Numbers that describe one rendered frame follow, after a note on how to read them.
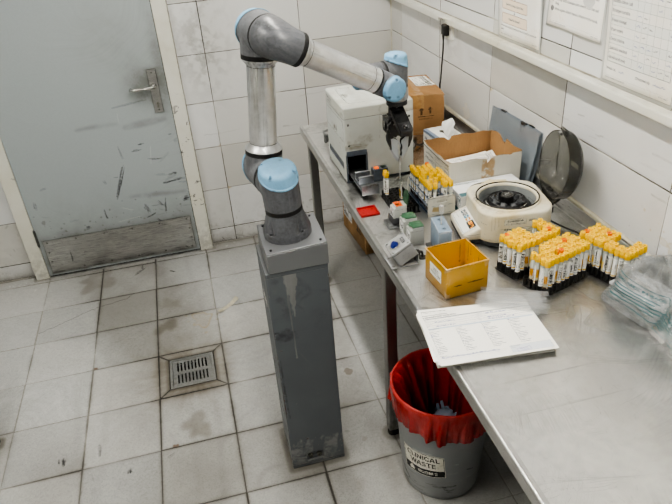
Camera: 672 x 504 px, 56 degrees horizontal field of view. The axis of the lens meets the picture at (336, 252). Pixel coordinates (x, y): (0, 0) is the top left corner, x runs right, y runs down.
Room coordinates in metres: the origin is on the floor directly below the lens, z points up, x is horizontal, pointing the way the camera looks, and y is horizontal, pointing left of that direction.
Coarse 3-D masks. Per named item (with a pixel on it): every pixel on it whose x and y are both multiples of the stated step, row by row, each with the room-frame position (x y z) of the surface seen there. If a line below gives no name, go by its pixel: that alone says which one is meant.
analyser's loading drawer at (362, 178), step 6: (360, 168) 2.29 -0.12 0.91; (354, 174) 2.24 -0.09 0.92; (360, 174) 2.19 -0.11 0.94; (366, 174) 2.19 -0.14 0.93; (354, 180) 2.18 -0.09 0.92; (360, 180) 2.14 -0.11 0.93; (366, 180) 2.14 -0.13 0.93; (372, 180) 2.15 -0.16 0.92; (360, 186) 2.13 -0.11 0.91; (366, 186) 2.09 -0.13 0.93; (372, 186) 2.09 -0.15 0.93; (378, 186) 2.10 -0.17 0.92; (366, 192) 2.09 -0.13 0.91; (372, 192) 2.09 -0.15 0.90; (378, 192) 2.10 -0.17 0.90
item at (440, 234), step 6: (438, 216) 1.74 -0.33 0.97; (432, 222) 1.71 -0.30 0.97; (438, 222) 1.70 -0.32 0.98; (444, 222) 1.70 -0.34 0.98; (432, 228) 1.71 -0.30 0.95; (438, 228) 1.66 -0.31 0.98; (444, 228) 1.66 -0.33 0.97; (432, 234) 1.71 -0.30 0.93; (438, 234) 1.64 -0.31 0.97; (444, 234) 1.64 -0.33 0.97; (450, 234) 1.64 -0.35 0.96; (432, 240) 1.71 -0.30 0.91; (438, 240) 1.64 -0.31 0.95; (444, 240) 1.64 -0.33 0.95; (450, 240) 1.64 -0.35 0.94
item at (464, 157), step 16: (432, 144) 2.27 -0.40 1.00; (448, 144) 2.28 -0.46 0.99; (464, 144) 2.29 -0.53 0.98; (480, 144) 2.31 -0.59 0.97; (496, 144) 2.27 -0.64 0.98; (512, 144) 2.16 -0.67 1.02; (432, 160) 2.17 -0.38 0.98; (448, 160) 2.25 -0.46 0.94; (464, 160) 2.24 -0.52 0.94; (480, 160) 2.05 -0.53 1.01; (496, 160) 2.06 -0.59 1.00; (512, 160) 2.08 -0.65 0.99; (448, 176) 2.03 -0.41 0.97; (464, 176) 2.04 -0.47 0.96; (480, 176) 2.05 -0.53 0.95
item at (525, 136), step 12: (492, 108) 2.41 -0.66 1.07; (492, 120) 2.40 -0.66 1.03; (504, 120) 2.31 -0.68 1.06; (516, 120) 2.24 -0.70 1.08; (504, 132) 2.30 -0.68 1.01; (516, 132) 2.22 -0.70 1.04; (528, 132) 2.15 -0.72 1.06; (540, 132) 2.10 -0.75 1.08; (516, 144) 2.20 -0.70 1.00; (528, 144) 2.13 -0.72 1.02; (540, 144) 2.09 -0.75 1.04; (528, 156) 2.12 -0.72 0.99; (528, 168) 2.10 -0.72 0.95; (528, 180) 2.08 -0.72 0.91
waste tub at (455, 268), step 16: (464, 240) 1.59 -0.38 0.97; (432, 256) 1.51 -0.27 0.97; (448, 256) 1.58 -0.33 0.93; (464, 256) 1.59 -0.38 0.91; (480, 256) 1.51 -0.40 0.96; (432, 272) 1.51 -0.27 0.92; (448, 272) 1.43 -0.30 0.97; (464, 272) 1.45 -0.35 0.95; (480, 272) 1.46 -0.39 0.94; (448, 288) 1.44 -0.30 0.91; (464, 288) 1.45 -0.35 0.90; (480, 288) 1.46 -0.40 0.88
